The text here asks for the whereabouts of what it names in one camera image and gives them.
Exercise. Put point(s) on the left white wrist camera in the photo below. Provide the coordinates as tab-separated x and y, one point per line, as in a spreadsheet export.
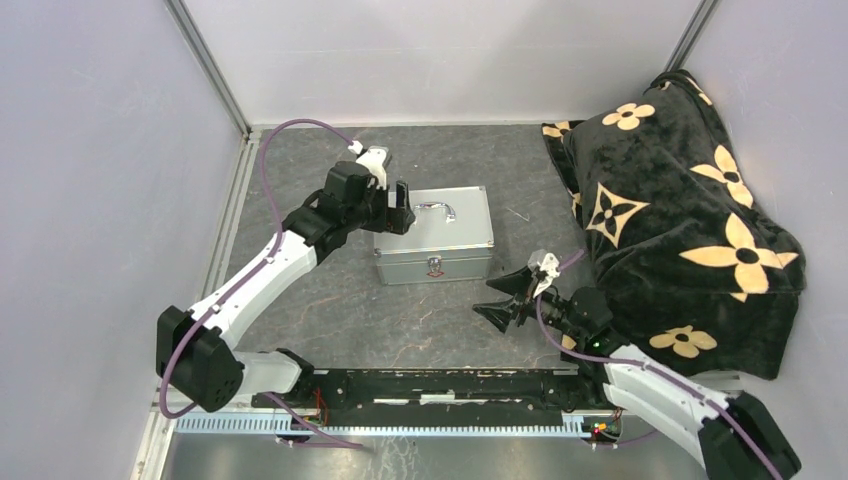
376	159

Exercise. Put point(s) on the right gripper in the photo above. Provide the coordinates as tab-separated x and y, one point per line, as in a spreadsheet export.
518	283

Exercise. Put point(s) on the grey metal case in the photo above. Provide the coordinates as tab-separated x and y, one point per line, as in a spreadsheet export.
451	239

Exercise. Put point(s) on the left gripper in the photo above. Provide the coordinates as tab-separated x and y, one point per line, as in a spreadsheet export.
393	220

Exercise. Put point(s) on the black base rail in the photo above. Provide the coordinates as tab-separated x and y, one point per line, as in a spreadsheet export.
445	398

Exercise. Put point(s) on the black floral blanket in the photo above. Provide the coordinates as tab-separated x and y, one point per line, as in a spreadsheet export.
696	274

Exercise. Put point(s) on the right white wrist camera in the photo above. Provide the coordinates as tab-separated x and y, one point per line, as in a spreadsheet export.
544	267

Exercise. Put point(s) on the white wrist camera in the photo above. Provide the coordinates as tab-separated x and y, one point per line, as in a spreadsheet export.
544	267
376	159

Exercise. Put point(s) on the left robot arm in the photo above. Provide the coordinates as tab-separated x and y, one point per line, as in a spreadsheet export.
196	348

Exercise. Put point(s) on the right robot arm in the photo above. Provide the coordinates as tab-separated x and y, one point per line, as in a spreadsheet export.
731	437

